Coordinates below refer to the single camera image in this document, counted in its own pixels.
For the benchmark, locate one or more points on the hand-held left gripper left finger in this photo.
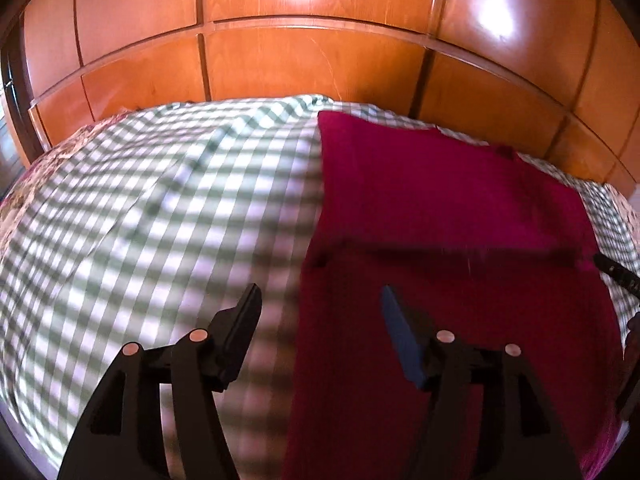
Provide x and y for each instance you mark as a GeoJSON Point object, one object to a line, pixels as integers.
{"type": "Point", "coordinates": [240, 330]}

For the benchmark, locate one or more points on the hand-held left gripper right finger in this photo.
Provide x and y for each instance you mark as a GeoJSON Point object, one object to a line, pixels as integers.
{"type": "Point", "coordinates": [405, 340]}

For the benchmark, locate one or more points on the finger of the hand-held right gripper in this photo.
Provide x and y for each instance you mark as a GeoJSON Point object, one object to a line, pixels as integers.
{"type": "Point", "coordinates": [617, 270]}
{"type": "Point", "coordinates": [631, 370]}

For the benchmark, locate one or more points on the dark red knit garment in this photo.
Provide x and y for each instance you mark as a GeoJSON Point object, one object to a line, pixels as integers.
{"type": "Point", "coordinates": [450, 260]}

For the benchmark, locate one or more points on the green checked blanket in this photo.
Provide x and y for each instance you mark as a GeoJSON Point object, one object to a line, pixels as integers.
{"type": "Point", "coordinates": [150, 240]}

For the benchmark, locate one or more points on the floral bedspread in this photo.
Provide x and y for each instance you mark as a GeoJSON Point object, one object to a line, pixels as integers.
{"type": "Point", "coordinates": [30, 185]}

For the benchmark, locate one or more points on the wooden wardrobe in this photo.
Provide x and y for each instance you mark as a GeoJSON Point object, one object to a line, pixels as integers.
{"type": "Point", "coordinates": [320, 50]}

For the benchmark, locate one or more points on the wooden door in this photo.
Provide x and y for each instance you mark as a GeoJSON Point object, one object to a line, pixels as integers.
{"type": "Point", "coordinates": [12, 110]}

